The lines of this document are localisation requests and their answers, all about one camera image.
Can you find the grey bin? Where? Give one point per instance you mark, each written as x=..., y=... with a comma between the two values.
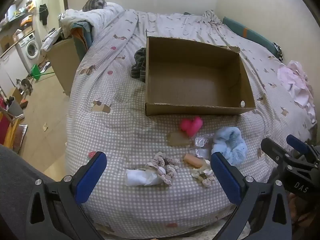
x=15, y=107

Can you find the person's right hand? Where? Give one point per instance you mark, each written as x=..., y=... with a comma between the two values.
x=295, y=206

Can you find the wooden frame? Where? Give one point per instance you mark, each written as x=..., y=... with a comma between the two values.
x=12, y=127

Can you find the blue fluffy scrunchie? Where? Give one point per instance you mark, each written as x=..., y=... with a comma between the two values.
x=232, y=140

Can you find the white washing machine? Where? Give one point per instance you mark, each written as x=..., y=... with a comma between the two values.
x=30, y=47

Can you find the black hanging garment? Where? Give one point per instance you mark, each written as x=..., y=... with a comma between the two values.
x=43, y=13

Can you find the silver foil packet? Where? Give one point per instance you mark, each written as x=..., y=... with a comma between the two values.
x=201, y=152

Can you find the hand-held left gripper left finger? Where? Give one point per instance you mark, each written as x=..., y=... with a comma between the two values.
x=90, y=177

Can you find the teal orange folded cloth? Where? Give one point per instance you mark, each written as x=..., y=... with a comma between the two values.
x=82, y=40

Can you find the orange soft cylinder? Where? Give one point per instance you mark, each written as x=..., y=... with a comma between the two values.
x=192, y=160

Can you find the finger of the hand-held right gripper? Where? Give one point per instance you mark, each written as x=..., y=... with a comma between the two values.
x=300, y=145
x=273, y=151

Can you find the pink heart plush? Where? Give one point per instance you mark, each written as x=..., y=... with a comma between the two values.
x=191, y=126

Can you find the calico cat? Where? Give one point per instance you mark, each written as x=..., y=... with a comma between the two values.
x=25, y=85

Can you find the grey tabby cat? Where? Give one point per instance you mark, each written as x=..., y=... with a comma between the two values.
x=93, y=3

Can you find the green dustpan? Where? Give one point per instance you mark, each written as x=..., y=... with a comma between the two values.
x=36, y=71

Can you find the dark striped cloth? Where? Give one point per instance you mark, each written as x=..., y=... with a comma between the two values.
x=138, y=65

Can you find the cluttered wall shelves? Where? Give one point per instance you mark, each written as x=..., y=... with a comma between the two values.
x=17, y=12

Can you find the white laundry pile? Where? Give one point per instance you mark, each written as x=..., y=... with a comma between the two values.
x=48, y=41

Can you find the clear plastic packet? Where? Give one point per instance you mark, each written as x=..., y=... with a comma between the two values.
x=200, y=142

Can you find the silver mat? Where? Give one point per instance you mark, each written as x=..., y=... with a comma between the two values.
x=20, y=136

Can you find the teal pillow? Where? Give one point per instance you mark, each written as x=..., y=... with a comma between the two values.
x=240, y=28

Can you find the beige lace scrunchie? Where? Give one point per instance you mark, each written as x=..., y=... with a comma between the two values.
x=170, y=172

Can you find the white floral quilt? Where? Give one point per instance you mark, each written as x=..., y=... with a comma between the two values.
x=82, y=17

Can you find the dark small object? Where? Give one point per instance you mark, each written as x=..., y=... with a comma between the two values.
x=277, y=51

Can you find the tall cardboard box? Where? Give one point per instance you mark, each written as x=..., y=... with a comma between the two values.
x=65, y=62

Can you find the pink garment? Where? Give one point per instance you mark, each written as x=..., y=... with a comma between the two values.
x=295, y=82

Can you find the cream puffy scrunchie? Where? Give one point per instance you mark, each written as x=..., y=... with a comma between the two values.
x=203, y=175

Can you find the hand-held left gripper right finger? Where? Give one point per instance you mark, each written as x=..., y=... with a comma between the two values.
x=226, y=180

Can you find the red bag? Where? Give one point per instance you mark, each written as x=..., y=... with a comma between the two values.
x=3, y=125

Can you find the white cloth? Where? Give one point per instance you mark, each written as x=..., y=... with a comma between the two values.
x=137, y=177

